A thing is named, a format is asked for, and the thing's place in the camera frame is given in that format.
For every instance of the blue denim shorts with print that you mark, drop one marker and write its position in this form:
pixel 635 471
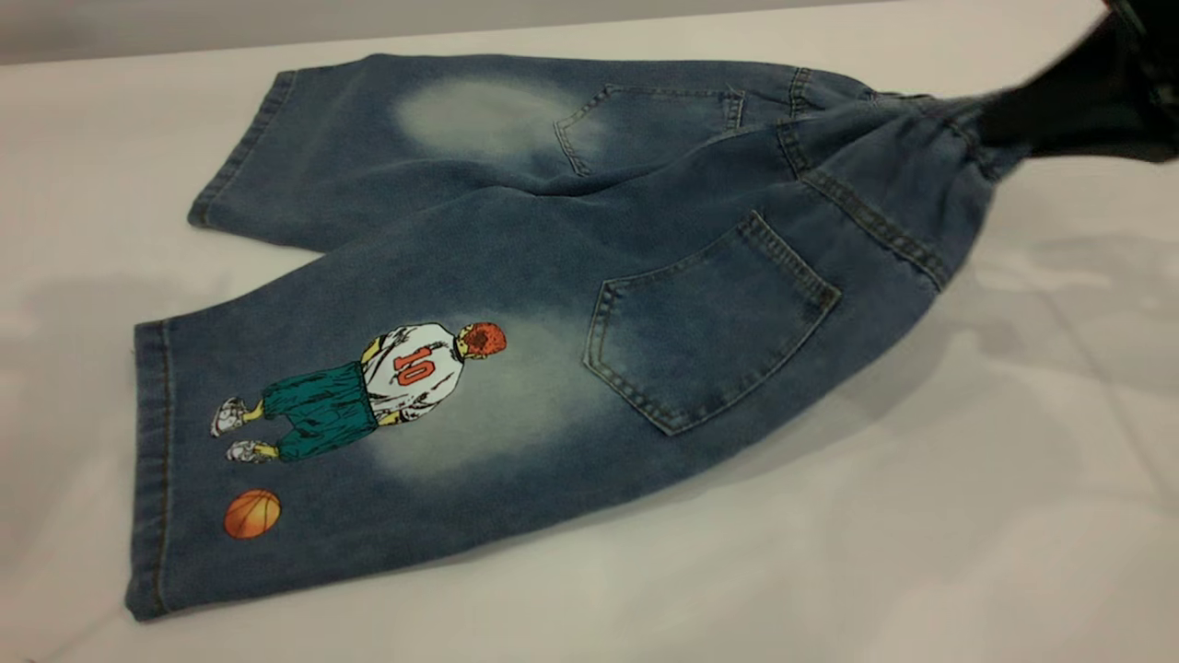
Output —
pixel 553 239

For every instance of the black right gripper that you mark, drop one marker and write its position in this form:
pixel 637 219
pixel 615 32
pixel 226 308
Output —
pixel 1161 55

